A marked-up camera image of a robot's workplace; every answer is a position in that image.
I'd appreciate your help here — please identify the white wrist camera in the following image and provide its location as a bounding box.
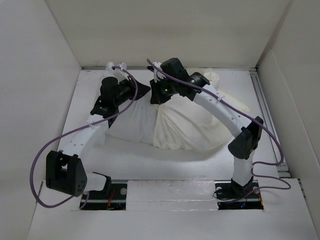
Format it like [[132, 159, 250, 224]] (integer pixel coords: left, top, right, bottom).
[[153, 61, 166, 83], [111, 62, 129, 82]]

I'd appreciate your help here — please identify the aluminium rail right side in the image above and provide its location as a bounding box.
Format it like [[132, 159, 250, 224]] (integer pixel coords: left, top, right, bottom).
[[249, 68, 291, 179]]

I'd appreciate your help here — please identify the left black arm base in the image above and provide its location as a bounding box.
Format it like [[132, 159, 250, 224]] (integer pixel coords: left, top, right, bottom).
[[79, 180, 128, 211]]

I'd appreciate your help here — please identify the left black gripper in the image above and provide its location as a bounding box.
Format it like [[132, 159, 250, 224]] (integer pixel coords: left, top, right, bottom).
[[114, 75, 151, 107]]

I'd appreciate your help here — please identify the cream pillowcase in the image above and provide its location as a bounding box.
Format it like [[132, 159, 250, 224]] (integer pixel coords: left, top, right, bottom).
[[152, 71, 251, 151]]

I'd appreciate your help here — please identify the white pillow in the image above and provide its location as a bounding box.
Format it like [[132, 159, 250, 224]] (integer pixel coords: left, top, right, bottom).
[[104, 91, 158, 145]]

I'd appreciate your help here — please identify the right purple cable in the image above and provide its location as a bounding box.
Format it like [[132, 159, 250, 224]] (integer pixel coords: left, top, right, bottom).
[[146, 58, 292, 203]]

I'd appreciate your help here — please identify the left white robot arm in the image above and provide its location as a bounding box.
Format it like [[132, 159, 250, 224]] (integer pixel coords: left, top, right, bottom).
[[45, 76, 151, 199]]

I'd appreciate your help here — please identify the purple cable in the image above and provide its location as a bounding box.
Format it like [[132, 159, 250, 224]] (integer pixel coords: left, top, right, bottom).
[[29, 65, 140, 208], [146, 58, 292, 203]]

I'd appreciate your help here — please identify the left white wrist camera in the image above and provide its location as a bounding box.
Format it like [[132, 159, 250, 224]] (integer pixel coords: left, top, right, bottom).
[[111, 62, 129, 82]]

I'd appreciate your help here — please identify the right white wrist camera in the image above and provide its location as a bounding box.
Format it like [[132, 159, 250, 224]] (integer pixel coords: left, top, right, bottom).
[[153, 61, 166, 83]]

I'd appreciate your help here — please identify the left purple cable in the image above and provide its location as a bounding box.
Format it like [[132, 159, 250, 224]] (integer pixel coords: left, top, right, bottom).
[[29, 65, 140, 208]]

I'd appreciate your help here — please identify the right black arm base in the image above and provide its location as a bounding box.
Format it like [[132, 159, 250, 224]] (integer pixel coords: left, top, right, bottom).
[[212, 180, 264, 211]]

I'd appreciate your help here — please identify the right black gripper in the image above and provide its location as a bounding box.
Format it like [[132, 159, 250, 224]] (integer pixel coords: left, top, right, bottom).
[[149, 75, 178, 105]]

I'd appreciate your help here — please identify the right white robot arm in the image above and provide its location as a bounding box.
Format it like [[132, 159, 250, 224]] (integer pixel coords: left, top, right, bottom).
[[149, 57, 264, 197]]

